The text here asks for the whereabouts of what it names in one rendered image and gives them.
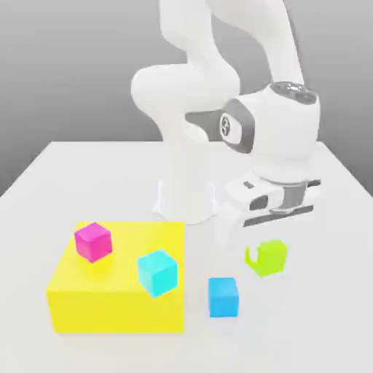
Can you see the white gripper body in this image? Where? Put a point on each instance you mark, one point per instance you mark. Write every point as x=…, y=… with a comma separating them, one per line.
x=276, y=216

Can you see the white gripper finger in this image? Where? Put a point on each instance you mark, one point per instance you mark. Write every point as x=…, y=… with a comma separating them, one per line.
x=255, y=253

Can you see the small lime green cube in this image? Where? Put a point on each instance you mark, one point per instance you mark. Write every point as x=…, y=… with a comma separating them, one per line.
x=271, y=258

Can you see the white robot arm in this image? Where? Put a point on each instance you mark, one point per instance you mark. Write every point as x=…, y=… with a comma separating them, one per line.
x=186, y=87

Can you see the small blue cube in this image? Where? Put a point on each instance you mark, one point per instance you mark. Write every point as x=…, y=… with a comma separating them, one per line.
x=223, y=297

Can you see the small cyan cube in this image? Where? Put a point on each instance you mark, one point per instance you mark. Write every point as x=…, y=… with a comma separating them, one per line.
x=157, y=274

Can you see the small magenta cube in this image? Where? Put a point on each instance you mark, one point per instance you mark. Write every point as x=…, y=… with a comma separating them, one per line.
x=93, y=243

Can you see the large yellow box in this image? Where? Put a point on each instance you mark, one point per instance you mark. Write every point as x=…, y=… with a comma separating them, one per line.
x=116, y=309

